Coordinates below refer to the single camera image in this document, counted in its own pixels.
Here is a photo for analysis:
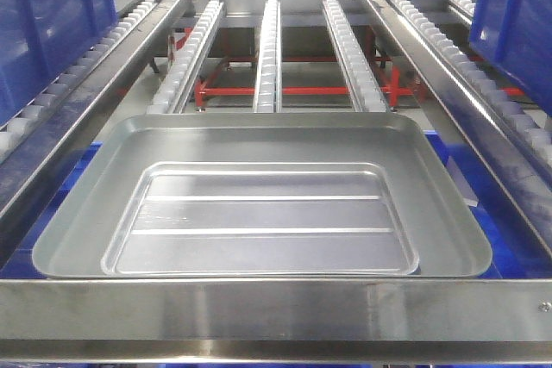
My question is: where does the small silver ridged tray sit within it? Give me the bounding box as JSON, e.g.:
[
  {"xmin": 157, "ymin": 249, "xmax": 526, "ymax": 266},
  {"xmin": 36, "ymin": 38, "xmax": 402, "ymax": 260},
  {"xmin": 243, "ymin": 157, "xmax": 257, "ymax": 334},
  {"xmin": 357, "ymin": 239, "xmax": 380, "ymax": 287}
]
[{"xmin": 102, "ymin": 162, "xmax": 419, "ymax": 277}]

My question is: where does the large grey metal tray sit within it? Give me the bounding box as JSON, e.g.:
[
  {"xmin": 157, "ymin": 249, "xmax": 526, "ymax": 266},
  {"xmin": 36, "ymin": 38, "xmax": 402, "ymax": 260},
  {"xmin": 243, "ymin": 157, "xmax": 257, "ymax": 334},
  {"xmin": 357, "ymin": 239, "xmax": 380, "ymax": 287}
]
[{"xmin": 32, "ymin": 113, "xmax": 492, "ymax": 278}]

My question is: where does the blue bin under tray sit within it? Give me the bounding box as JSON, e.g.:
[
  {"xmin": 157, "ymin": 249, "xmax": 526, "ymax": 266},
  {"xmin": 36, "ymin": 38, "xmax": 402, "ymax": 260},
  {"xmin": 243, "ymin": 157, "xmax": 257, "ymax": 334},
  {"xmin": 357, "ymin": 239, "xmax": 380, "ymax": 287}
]
[{"xmin": 1, "ymin": 140, "xmax": 527, "ymax": 279}]

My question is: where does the middle roller track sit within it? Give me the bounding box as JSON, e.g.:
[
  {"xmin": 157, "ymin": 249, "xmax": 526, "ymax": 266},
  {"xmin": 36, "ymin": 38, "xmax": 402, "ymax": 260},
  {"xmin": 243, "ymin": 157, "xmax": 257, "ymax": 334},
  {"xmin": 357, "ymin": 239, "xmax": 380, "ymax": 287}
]
[{"xmin": 253, "ymin": 0, "xmax": 283, "ymax": 113}]

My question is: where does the roller track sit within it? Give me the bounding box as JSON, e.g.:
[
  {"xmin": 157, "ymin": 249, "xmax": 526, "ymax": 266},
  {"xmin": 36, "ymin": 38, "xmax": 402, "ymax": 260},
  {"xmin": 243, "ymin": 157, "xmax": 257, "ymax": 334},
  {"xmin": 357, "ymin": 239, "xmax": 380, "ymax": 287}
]
[
  {"xmin": 390, "ymin": 0, "xmax": 551, "ymax": 165},
  {"xmin": 1, "ymin": 0, "xmax": 158, "ymax": 162},
  {"xmin": 253, "ymin": 0, "xmax": 283, "ymax": 113},
  {"xmin": 146, "ymin": 0, "xmax": 223, "ymax": 114},
  {"xmin": 323, "ymin": 0, "xmax": 389, "ymax": 113}
]

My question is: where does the right centre roller track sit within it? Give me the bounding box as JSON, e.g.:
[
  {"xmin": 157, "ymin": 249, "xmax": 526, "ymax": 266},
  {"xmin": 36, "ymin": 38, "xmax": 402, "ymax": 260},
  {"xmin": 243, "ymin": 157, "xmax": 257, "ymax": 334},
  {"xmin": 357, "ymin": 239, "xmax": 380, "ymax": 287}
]
[{"xmin": 323, "ymin": 0, "xmax": 389, "ymax": 113}]

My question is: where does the left centre roller track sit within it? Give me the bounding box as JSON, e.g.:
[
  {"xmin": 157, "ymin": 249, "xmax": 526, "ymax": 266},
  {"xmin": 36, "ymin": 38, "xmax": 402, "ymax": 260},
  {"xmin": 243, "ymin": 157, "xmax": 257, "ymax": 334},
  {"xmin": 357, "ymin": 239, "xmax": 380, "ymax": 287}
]
[{"xmin": 146, "ymin": 0, "xmax": 223, "ymax": 114}]

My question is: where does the far right roller track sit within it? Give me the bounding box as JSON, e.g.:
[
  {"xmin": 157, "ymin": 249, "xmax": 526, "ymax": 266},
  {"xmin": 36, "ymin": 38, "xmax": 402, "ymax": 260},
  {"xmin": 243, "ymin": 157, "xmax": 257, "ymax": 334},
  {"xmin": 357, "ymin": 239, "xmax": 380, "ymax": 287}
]
[{"xmin": 390, "ymin": 0, "xmax": 551, "ymax": 165}]

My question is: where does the far left roller track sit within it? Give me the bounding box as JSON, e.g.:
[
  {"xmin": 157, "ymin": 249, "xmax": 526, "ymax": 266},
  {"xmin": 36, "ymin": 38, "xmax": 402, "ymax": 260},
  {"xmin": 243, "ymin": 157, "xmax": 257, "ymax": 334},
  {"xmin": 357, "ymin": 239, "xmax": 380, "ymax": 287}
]
[{"xmin": 1, "ymin": 0, "xmax": 158, "ymax": 162}]

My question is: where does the blue bin upper left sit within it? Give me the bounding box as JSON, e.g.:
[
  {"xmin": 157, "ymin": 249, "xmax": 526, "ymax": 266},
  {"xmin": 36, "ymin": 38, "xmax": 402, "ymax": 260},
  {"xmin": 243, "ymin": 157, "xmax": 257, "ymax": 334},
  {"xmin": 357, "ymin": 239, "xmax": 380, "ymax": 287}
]
[{"xmin": 1, "ymin": 0, "xmax": 117, "ymax": 122}]

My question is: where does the blue bin upper right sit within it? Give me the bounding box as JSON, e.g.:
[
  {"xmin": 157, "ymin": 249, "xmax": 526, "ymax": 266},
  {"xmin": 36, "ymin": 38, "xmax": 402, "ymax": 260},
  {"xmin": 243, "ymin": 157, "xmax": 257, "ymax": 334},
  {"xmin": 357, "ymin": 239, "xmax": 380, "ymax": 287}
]
[{"xmin": 469, "ymin": 0, "xmax": 551, "ymax": 114}]

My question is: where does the red metal frame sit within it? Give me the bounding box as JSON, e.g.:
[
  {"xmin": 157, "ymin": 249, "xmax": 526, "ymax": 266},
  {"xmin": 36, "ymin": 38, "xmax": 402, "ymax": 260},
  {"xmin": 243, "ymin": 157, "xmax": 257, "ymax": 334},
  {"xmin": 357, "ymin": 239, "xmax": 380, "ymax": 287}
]
[{"xmin": 168, "ymin": 25, "xmax": 525, "ymax": 109}]

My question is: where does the left steel divider rail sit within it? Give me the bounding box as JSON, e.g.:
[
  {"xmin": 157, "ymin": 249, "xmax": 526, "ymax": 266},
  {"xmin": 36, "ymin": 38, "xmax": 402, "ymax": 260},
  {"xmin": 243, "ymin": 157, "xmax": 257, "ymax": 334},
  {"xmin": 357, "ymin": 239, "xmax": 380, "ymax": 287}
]
[{"xmin": 1, "ymin": 0, "xmax": 185, "ymax": 262}]

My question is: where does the steel front rack rail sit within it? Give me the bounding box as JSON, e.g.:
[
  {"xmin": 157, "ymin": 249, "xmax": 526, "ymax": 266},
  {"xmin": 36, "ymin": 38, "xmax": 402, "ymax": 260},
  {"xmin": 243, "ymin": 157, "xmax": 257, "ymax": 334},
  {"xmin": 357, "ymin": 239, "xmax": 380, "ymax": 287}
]
[{"xmin": 1, "ymin": 278, "xmax": 551, "ymax": 364}]

